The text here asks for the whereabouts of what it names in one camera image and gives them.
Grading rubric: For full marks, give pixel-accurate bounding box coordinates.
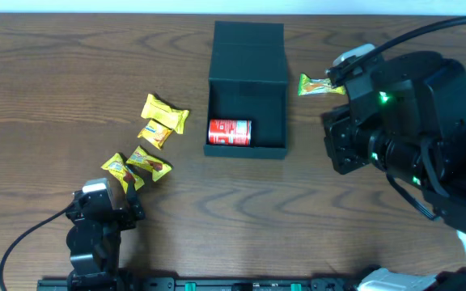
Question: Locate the yellow chocolate cake packet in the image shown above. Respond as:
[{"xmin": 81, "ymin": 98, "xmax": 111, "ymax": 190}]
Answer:
[
  {"xmin": 126, "ymin": 145, "xmax": 172, "ymax": 182},
  {"xmin": 101, "ymin": 153, "xmax": 145, "ymax": 192}
]

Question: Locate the green yellow snack packet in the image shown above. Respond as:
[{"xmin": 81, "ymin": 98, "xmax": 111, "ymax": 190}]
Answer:
[{"xmin": 298, "ymin": 74, "xmax": 346, "ymax": 96}]

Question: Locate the yellow almond biscuit packet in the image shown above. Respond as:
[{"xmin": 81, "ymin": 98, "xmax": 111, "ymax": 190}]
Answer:
[{"xmin": 138, "ymin": 119, "xmax": 172, "ymax": 150}]

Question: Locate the plain yellow snack packet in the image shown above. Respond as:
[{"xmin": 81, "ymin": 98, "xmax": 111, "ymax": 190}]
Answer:
[{"xmin": 141, "ymin": 94, "xmax": 190, "ymax": 134}]

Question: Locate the red soda can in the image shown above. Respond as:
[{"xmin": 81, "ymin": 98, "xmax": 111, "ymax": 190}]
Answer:
[{"xmin": 208, "ymin": 119, "xmax": 252, "ymax": 146}]

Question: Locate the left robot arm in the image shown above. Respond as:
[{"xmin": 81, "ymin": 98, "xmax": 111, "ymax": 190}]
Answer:
[{"xmin": 66, "ymin": 178, "xmax": 145, "ymax": 291}]

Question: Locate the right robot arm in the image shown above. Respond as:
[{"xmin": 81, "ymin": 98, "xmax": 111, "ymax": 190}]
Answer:
[{"xmin": 322, "ymin": 51, "xmax": 466, "ymax": 252}]

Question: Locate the black open gift box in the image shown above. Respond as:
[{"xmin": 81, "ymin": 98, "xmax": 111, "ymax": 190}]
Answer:
[{"xmin": 204, "ymin": 21, "xmax": 289, "ymax": 159}]

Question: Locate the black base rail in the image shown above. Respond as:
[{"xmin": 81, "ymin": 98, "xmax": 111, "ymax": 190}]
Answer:
[{"xmin": 36, "ymin": 277, "xmax": 358, "ymax": 291}]

